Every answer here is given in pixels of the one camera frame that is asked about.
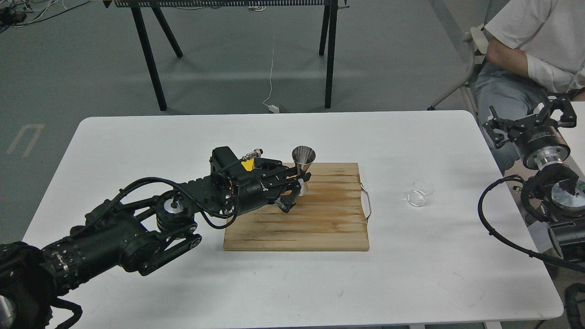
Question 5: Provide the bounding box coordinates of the floor cables top left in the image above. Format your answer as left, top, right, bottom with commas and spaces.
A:
0, 0, 92, 32

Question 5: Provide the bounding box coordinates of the wooden cutting board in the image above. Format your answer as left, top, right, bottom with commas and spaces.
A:
223, 163, 370, 252

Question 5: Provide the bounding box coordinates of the white cable with plug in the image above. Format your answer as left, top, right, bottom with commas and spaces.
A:
262, 35, 280, 113

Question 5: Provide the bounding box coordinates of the black metal frame table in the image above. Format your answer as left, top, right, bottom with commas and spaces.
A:
98, 0, 352, 113

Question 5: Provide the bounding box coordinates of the small clear glass cup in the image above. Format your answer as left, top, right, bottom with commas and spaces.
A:
407, 179, 435, 207

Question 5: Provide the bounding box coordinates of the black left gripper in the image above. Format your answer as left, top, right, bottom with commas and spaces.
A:
226, 158, 311, 215

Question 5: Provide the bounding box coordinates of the white side table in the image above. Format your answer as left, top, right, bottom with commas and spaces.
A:
562, 101, 585, 177

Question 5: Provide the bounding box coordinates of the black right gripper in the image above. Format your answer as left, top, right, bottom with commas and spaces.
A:
482, 96, 577, 170

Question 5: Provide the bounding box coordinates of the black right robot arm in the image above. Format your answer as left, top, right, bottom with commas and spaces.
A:
477, 96, 584, 272

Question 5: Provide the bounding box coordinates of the steel cocktail jigger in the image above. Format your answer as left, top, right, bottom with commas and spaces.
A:
291, 145, 316, 196

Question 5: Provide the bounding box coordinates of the seated person in white shirt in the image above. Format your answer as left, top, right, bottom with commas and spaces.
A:
474, 0, 585, 176

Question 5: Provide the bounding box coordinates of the yellow lemon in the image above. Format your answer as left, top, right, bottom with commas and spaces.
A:
241, 159, 255, 171

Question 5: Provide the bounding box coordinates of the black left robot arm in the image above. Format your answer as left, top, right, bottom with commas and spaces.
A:
0, 146, 316, 329

